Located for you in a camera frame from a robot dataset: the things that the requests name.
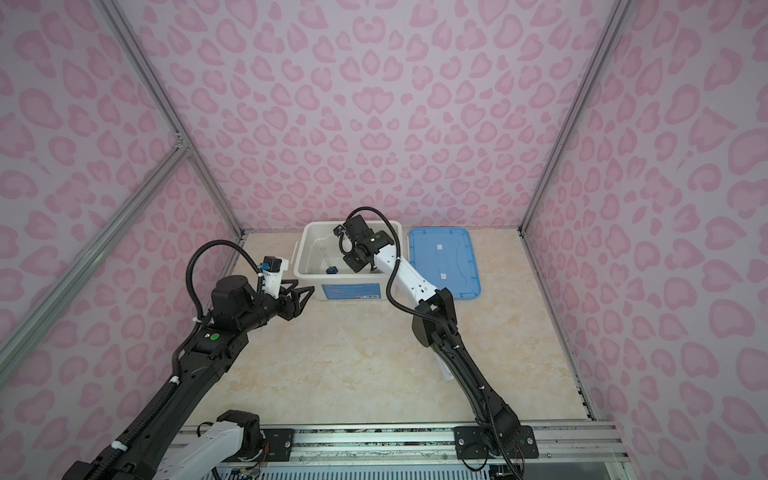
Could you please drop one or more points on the aluminium mounting rail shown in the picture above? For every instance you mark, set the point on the aluminium mounting rail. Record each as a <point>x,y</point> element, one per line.
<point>559,442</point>

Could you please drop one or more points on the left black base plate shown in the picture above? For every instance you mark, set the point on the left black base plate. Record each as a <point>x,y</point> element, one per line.
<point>270,445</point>

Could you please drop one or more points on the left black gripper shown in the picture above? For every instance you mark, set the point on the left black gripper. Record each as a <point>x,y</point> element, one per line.
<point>292,308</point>

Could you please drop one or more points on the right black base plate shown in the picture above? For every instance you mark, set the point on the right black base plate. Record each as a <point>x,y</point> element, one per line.
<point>476,443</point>

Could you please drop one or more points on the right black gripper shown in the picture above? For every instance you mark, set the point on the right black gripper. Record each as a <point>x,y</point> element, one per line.
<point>353,263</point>

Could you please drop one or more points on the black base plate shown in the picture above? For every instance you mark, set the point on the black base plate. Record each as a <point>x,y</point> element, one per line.
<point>270,445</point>
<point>476,443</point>

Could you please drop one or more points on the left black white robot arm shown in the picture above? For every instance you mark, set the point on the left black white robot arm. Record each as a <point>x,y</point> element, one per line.
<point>139,452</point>

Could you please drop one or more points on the white plastic storage bin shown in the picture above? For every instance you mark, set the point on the white plastic storage bin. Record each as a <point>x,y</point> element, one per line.
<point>368,284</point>

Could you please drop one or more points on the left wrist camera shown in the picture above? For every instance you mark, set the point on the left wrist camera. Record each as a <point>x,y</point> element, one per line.
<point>271,274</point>

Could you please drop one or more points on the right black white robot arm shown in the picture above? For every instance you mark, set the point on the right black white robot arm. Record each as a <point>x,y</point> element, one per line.
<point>435,326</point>

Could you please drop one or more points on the blue base graduated cylinder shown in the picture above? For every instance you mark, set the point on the blue base graduated cylinder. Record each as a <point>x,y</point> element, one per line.
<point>331,267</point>

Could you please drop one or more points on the white test tube rack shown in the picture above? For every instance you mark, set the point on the white test tube rack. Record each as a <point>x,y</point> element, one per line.
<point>447,374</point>

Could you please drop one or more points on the blue plastic bin lid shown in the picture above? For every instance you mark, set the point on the blue plastic bin lid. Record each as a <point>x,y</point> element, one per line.
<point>445,257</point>

